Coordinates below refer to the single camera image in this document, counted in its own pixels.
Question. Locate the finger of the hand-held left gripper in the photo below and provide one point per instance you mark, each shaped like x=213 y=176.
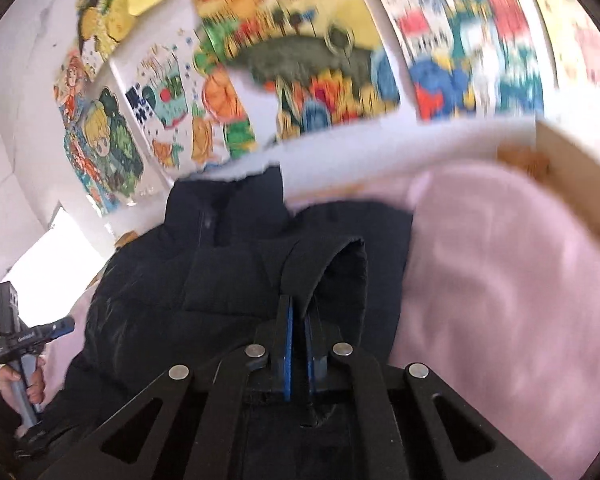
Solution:
x=61 y=328

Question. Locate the bright window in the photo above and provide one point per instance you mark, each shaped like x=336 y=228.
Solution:
x=55 y=270

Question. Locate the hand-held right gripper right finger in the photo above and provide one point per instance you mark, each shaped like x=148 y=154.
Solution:
x=314 y=355

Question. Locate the wooden bed frame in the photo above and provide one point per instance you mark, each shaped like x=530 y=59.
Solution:
x=575 y=160

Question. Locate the pink bed sheet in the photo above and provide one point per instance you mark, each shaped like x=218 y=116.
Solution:
x=480 y=285

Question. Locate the black puffer jacket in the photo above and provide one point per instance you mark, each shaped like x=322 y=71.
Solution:
x=205 y=285

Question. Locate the yellow and green wall poster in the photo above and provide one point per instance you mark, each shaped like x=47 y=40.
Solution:
x=300 y=35

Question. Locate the yellow cartoon wall poster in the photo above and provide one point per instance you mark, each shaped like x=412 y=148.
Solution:
x=102 y=15

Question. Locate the blue and red wall poster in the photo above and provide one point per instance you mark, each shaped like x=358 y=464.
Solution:
x=460 y=40

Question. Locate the person's left hand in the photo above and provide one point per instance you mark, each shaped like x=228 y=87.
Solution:
x=11 y=385

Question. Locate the white and orange wall poster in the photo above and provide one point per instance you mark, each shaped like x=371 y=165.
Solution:
x=180 y=105

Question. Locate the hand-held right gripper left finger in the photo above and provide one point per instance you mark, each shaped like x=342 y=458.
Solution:
x=286 y=345

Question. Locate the pale yellow pink wall poster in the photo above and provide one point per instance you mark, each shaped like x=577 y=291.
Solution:
x=575 y=25

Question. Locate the cartoon figures wall poster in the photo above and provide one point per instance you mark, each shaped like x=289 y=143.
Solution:
x=100 y=145

